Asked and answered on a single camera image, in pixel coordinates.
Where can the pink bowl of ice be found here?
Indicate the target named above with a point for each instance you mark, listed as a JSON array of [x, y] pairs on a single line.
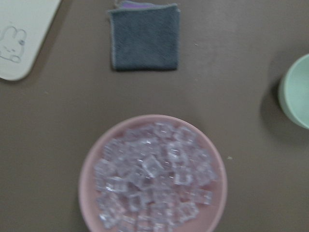
[[153, 173]]

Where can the grey folded cloth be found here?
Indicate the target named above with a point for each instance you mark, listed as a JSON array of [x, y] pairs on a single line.
[[144, 36]]

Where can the light green bowl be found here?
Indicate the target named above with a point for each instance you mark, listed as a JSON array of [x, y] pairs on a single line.
[[293, 92]]

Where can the cream rabbit tray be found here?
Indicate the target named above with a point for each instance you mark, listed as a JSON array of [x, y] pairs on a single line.
[[24, 25]]

